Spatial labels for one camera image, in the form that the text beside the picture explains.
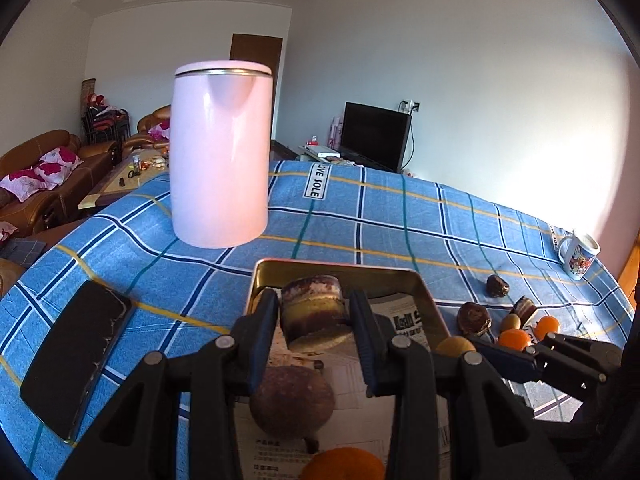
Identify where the black television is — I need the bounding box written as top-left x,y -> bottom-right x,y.
338,102 -> 411,172

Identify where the small yellow-orange fruit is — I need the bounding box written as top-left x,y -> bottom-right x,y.
435,336 -> 476,359

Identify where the black power cable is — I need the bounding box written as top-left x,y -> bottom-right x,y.
399,100 -> 420,174

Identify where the metal cookie tin box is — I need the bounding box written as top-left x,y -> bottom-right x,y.
234,259 -> 449,479

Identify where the brown white halved fruit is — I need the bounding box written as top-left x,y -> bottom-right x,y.
510,296 -> 537,327

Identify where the dark brown interior door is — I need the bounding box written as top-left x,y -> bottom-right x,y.
230,34 -> 283,136

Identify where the dark purple round fruit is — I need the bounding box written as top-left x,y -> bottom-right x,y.
250,365 -> 335,440

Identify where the coffee table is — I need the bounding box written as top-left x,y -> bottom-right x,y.
77,148 -> 168,211

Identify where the white cartoon mug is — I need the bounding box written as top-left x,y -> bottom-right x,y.
558,234 -> 600,281

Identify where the dark brown chestnut fruit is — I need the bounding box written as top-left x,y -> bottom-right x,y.
457,301 -> 492,337

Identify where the pink electric kettle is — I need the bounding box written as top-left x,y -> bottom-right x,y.
169,61 -> 271,248

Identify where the brown leather sofa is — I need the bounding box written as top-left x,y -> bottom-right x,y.
1,129 -> 120,237

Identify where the small brown kiwi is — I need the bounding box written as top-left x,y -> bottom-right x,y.
500,313 -> 522,333

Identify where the orange tangerine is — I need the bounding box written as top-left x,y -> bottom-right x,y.
298,446 -> 385,480
534,315 -> 561,341
498,328 -> 532,352

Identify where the blue plaid tablecloth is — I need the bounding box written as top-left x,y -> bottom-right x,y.
1,162 -> 634,479

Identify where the black smartphone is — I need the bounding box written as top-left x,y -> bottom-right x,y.
20,281 -> 134,442

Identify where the cut brown layered fruit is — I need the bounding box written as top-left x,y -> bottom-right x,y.
280,275 -> 352,353

